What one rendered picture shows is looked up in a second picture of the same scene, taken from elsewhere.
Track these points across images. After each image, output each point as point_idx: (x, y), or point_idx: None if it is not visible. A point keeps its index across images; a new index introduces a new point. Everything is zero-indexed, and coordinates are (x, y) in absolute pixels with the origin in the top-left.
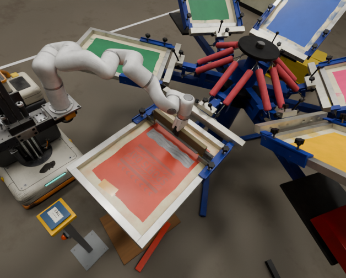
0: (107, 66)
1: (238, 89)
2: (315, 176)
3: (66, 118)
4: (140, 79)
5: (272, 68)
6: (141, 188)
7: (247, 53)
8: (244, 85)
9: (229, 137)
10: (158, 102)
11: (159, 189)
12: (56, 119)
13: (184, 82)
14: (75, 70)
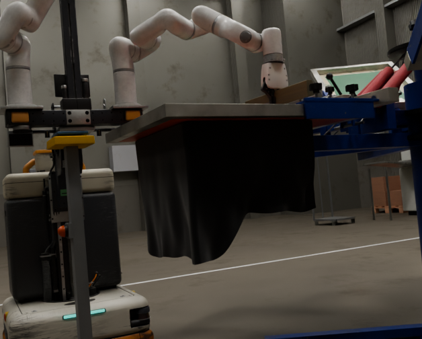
0: (175, 11)
1: (393, 80)
2: None
3: (128, 116)
4: (207, 15)
5: None
6: None
7: (395, 47)
8: None
9: (367, 94)
10: (228, 29)
11: None
12: (115, 105)
13: (331, 153)
14: (147, 36)
